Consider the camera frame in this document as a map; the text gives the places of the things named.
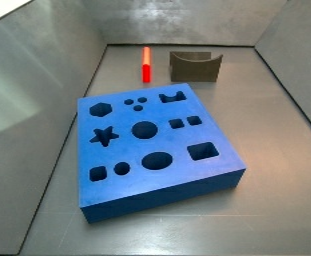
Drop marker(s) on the blue foam shape board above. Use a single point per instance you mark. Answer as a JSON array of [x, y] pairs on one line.
[[151, 149]]

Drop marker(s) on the dark grey curved fixture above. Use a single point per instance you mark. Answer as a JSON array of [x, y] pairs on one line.
[[194, 66]]

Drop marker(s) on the red square-circle peg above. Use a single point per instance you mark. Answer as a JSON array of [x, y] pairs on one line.
[[146, 65]]

